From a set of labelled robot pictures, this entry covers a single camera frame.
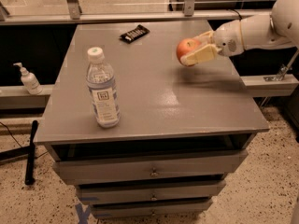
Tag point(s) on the clear plastic water bottle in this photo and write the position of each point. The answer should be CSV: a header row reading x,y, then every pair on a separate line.
x,y
102,88

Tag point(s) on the grey drawer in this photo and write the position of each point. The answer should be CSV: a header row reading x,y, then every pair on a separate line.
x,y
152,193
149,167
104,211

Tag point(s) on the middle grey drawer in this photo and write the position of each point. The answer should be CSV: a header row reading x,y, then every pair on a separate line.
x,y
152,193

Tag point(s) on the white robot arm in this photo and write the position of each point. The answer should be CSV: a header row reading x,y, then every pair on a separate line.
x,y
278,29

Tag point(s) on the black floor stand leg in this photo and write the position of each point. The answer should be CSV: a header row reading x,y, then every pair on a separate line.
x,y
28,151

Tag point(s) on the red apple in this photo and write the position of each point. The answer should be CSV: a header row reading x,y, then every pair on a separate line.
x,y
184,47

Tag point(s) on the top grey drawer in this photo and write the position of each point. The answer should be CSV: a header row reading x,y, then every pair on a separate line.
x,y
149,167

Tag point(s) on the bottom grey drawer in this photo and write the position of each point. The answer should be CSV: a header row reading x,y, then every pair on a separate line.
x,y
104,211

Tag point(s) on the white pump dispenser bottle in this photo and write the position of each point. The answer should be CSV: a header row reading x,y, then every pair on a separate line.
x,y
29,80

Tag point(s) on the metal bracket on ledge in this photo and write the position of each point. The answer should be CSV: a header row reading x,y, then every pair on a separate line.
x,y
283,70

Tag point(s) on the metal railing frame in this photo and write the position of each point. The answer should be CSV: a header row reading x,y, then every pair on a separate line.
x,y
17,12

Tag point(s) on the black candy bar wrapper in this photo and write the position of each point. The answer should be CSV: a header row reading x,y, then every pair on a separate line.
x,y
133,35

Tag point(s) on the grey drawer cabinet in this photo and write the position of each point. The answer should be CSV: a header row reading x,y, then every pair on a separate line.
x,y
166,108

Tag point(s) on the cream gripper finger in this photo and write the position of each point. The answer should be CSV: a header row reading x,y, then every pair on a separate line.
x,y
206,37
203,54

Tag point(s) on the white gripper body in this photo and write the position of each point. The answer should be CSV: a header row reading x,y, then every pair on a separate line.
x,y
228,37

